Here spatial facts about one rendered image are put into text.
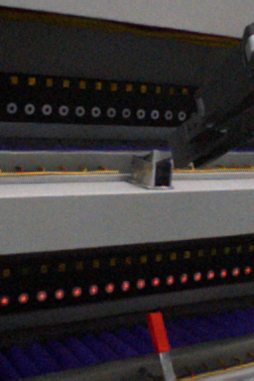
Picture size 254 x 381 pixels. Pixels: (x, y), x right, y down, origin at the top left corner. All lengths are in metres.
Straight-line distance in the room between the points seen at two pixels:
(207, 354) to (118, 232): 0.19
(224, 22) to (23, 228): 0.30
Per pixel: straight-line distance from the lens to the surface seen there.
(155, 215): 0.53
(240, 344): 0.67
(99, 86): 0.71
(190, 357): 0.63
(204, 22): 0.62
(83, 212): 0.49
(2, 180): 0.52
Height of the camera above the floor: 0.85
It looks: 8 degrees up
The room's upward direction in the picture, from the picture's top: 5 degrees counter-clockwise
